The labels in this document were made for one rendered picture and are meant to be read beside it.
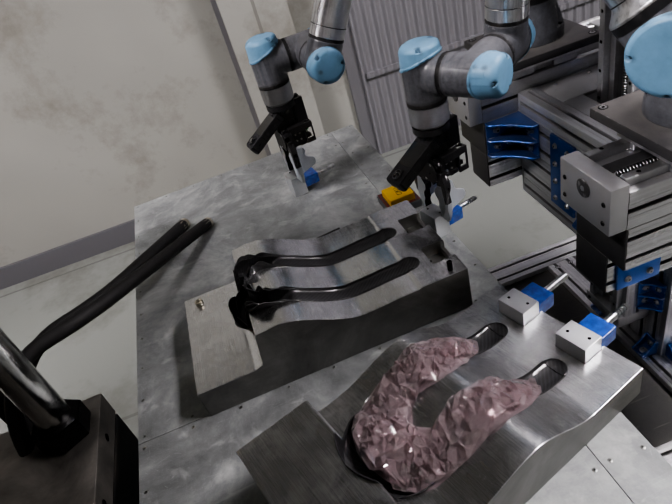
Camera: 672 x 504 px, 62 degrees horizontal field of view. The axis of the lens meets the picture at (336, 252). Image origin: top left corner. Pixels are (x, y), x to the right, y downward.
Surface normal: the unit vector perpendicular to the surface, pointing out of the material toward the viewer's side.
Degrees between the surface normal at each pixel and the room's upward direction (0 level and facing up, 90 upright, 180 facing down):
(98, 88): 90
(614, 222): 90
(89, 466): 0
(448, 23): 90
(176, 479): 0
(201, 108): 90
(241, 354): 0
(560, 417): 28
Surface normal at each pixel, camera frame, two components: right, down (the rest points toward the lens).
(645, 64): -0.50, 0.69
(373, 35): 0.26, 0.54
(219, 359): -0.25, -0.77
